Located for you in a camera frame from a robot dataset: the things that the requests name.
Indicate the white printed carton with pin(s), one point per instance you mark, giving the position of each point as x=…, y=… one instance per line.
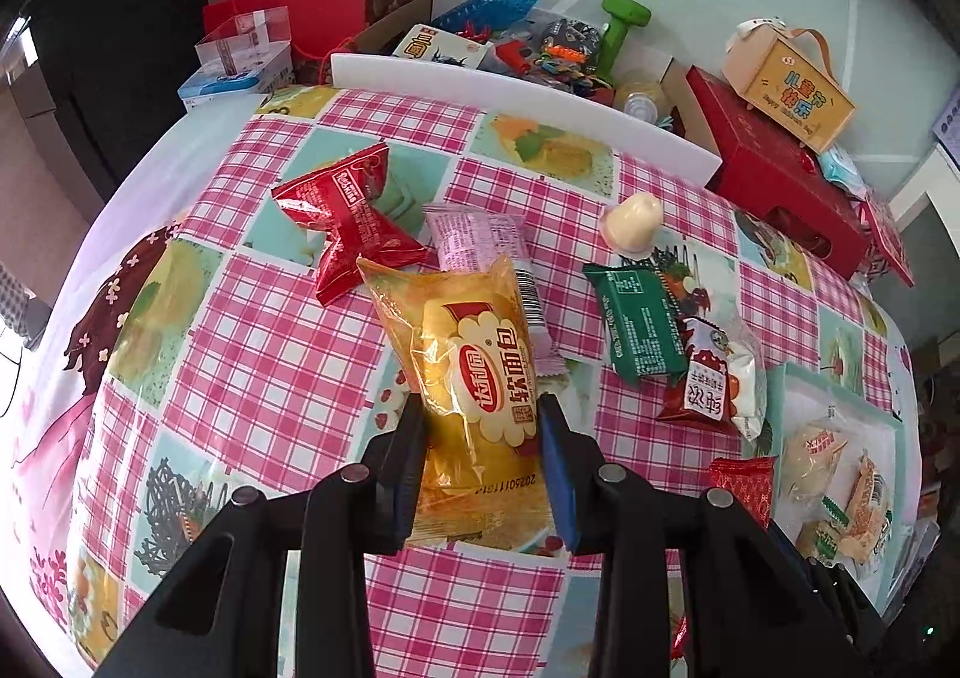
x=435, y=46

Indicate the light blue tin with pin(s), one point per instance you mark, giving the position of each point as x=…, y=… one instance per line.
x=225, y=85

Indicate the clear plastic box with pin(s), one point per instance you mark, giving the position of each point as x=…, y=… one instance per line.
x=244, y=40

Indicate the cream jelly cup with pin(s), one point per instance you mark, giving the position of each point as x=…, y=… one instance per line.
x=634, y=224

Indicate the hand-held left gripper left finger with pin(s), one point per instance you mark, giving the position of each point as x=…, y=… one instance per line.
x=409, y=475

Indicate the beige bread packet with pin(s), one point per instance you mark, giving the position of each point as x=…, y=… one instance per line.
x=866, y=505

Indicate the red crinkled snack packet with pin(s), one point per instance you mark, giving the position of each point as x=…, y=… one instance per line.
x=352, y=228

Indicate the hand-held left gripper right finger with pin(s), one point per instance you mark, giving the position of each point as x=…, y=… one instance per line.
x=559, y=490

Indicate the yellow bread packet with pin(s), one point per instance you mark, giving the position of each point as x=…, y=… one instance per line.
x=465, y=378

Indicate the blue plastic bottle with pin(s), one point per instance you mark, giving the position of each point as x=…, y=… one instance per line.
x=487, y=3

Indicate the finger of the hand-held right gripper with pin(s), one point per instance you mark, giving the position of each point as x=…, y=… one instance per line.
x=840, y=588

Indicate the large red gift box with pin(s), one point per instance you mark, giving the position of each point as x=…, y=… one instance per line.
x=772, y=175

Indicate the grey ribbed object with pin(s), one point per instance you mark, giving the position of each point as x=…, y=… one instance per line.
x=19, y=307

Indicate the red patterned snack packet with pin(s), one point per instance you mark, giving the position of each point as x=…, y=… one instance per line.
x=742, y=487

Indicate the wet wipes packet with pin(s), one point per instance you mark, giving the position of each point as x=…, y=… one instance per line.
x=840, y=172

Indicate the clear packet with orange label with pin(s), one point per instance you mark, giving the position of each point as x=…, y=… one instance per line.
x=814, y=460

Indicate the teal-rimmed white tray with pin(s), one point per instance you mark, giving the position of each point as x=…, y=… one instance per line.
x=862, y=415

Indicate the white foam board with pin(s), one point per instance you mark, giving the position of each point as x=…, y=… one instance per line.
x=525, y=112

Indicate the green and white cracker packet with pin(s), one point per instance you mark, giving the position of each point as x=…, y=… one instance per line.
x=821, y=535

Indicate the green dumbbell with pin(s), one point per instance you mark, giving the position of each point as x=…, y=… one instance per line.
x=619, y=33

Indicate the pile of small toys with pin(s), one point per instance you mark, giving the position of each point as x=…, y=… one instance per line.
x=559, y=52

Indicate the red and white snack packet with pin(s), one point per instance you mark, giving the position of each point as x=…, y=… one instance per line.
x=712, y=378

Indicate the dark green snack packet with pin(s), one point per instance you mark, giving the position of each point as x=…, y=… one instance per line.
x=637, y=325

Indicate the pink checked printed tablecloth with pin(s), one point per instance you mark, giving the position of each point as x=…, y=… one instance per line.
x=262, y=348

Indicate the pink snack packet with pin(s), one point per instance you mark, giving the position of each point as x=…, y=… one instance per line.
x=476, y=235

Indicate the open cardboard toy box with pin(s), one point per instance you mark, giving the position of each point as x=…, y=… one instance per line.
x=390, y=29

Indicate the clear plastic bottle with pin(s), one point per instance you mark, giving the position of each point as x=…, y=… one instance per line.
x=641, y=94

